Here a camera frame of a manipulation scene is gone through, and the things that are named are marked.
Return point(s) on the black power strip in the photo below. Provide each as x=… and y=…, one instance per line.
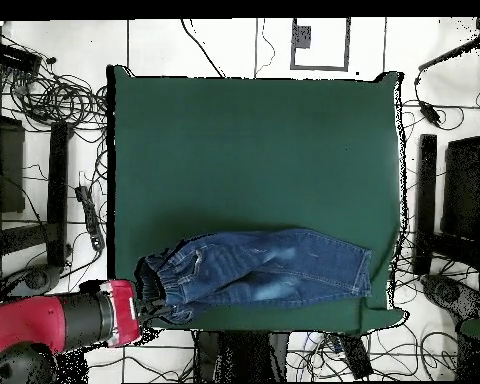
x=90, y=216
x=356, y=356

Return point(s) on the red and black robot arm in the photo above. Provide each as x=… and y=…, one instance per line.
x=28, y=324

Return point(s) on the blue denim jeans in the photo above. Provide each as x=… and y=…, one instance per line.
x=264, y=264

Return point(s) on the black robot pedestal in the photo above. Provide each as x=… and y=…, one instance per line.
x=240, y=356

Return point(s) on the black power adapter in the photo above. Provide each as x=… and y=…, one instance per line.
x=430, y=113

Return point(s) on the dark green table cloth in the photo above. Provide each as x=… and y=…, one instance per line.
x=224, y=160

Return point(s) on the black network box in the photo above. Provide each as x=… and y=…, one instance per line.
x=12, y=58

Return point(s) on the black long beam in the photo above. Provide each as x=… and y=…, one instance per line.
x=58, y=192
x=426, y=200

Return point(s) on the black flat panel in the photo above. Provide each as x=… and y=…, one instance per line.
x=8, y=168
x=464, y=188

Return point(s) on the small black block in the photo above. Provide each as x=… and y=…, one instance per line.
x=302, y=36

